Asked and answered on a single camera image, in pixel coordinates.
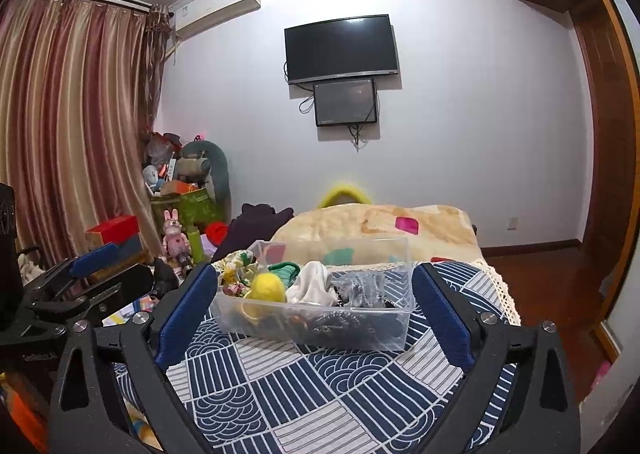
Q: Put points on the white wall outlet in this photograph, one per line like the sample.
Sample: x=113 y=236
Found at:
x=512 y=223

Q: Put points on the green bottle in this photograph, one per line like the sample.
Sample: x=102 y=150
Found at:
x=196 y=246

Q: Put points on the red box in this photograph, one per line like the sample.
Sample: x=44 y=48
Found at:
x=112 y=229

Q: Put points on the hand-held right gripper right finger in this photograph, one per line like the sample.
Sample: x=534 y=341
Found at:
x=445 y=314

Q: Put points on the green storage bag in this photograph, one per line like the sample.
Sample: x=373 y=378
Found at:
x=192 y=206

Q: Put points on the striped brown curtain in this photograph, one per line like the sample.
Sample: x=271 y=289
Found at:
x=65 y=124

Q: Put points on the black handheld device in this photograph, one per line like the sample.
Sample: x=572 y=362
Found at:
x=167 y=276

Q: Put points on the blue white patterned cloth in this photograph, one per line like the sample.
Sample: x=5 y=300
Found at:
x=310 y=394

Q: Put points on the small black monitor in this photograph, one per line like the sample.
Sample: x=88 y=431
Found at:
x=345 y=101

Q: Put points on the brown wooden door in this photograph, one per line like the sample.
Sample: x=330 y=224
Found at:
x=597 y=159

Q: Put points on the red plastic bag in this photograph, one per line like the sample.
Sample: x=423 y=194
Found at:
x=157 y=149

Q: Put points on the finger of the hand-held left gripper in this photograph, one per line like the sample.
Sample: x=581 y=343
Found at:
x=95 y=256
x=120 y=289

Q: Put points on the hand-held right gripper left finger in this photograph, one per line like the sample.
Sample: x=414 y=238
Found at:
x=187 y=314

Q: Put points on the cream floral cloth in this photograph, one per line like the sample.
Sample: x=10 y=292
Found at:
x=235 y=269

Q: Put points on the white air conditioner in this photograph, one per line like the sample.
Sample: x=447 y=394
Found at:
x=215 y=9

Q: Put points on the red cloth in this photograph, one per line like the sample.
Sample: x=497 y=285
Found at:
x=217 y=234

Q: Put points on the pile of papers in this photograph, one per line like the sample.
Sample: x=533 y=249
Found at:
x=130 y=309

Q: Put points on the yellow fuzzy object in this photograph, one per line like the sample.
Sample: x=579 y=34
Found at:
x=342 y=191

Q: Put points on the dark purple garment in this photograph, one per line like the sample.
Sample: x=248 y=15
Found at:
x=255 y=224

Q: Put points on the pink rabbit toy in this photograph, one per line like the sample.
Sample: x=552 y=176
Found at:
x=175 y=236

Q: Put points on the grey plush toy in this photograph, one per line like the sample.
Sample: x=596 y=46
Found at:
x=200 y=159

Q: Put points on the grey box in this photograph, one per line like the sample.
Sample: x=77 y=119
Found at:
x=132 y=249

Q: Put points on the large black television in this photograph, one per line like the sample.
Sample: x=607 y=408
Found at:
x=342 y=49

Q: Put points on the green dinosaur sock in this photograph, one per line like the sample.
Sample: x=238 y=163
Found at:
x=285 y=271

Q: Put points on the yellow fluffy ball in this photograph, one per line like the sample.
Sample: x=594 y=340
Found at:
x=267 y=286

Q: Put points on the clear plastic box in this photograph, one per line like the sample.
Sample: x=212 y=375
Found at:
x=280 y=329

